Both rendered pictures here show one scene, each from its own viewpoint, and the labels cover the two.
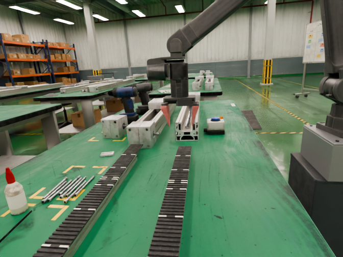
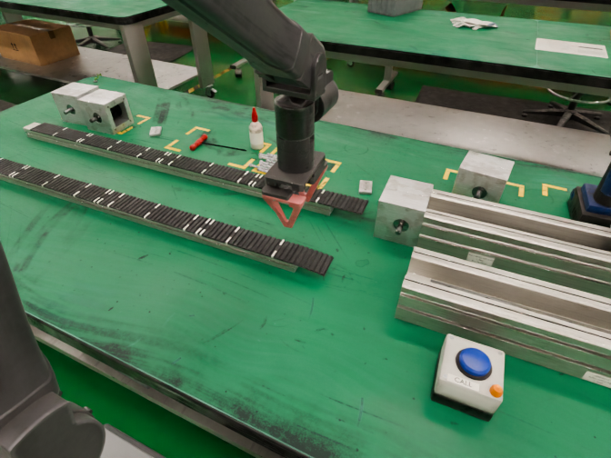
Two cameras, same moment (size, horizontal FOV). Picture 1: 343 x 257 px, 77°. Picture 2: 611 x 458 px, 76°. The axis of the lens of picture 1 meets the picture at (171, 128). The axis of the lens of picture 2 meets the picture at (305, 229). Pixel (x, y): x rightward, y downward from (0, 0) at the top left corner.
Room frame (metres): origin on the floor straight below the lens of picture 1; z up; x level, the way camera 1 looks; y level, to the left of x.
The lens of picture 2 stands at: (0.85, -0.55, 1.33)
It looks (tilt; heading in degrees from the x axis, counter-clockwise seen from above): 40 degrees down; 105
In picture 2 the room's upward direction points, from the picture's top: straight up
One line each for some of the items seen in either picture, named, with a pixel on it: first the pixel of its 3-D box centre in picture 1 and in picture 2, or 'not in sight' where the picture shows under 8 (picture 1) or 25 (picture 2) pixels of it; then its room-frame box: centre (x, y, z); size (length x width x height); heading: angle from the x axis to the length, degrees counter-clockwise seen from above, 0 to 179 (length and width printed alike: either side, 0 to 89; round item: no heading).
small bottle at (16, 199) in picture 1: (14, 189); (255, 127); (0.47, 0.39, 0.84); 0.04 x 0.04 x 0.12
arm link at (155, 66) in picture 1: (165, 60); (305, 84); (0.71, 0.01, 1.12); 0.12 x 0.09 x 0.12; 79
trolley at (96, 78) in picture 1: (101, 93); not in sight; (5.97, 1.86, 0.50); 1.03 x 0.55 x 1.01; 174
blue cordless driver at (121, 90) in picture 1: (121, 105); (609, 171); (1.29, 0.29, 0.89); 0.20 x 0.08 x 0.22; 82
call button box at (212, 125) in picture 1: (213, 126); (468, 370); (1.00, -0.20, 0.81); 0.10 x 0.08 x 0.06; 81
